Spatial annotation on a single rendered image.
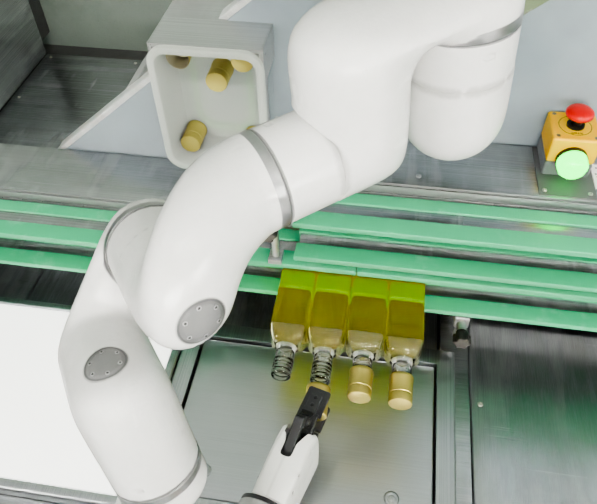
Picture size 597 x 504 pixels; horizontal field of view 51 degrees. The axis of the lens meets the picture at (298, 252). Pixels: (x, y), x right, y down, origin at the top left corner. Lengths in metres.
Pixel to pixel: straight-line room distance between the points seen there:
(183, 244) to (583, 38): 0.71
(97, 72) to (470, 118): 1.45
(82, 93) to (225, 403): 1.04
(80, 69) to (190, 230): 1.50
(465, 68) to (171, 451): 0.40
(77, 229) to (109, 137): 0.19
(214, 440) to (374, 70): 0.71
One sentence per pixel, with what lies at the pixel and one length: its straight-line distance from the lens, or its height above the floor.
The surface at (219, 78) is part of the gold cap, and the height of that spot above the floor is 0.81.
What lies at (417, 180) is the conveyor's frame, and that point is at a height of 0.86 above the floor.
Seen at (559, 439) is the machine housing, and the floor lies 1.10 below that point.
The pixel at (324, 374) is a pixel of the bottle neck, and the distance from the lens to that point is 0.91.
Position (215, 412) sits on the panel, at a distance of 1.05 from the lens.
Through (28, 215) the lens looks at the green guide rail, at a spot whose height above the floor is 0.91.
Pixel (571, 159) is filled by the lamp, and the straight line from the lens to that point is 0.99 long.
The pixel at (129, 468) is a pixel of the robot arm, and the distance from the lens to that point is 0.57.
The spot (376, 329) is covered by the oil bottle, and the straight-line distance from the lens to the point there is 0.94.
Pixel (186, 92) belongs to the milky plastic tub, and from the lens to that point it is 1.07.
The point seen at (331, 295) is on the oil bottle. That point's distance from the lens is 0.98.
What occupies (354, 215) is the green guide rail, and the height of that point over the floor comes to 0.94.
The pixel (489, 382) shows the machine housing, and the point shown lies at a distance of 1.15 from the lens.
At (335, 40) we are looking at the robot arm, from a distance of 0.46.
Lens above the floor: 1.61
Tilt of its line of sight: 41 degrees down
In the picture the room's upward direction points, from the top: 168 degrees counter-clockwise
